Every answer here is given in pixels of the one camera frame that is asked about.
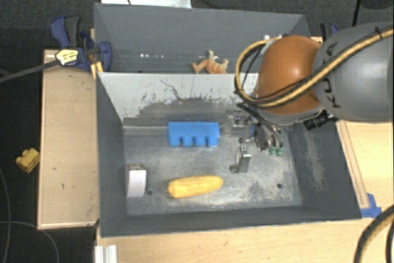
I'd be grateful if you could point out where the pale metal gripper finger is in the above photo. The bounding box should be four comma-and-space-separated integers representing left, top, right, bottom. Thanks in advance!
229, 145, 252, 174
220, 113, 236, 136

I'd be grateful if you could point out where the grey metal bin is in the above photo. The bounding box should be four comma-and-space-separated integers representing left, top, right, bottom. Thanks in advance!
93, 2, 363, 238

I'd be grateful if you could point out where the yellow toy corn cob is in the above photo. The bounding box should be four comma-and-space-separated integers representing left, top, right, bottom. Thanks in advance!
167, 175, 224, 199

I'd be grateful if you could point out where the blue studded toy block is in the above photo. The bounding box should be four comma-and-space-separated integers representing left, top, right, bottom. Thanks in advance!
167, 121, 221, 148

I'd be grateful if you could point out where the white small box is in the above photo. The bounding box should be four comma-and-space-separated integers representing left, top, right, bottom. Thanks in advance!
124, 163, 148, 198

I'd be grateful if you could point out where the tan toy animal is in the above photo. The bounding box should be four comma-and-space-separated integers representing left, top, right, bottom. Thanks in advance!
192, 49, 230, 75

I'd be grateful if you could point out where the pale wood flat board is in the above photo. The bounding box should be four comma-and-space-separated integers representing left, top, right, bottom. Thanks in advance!
36, 49, 101, 230

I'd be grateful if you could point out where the black cylinder on white bracket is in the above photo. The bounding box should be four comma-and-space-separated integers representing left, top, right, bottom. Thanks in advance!
303, 110, 335, 131

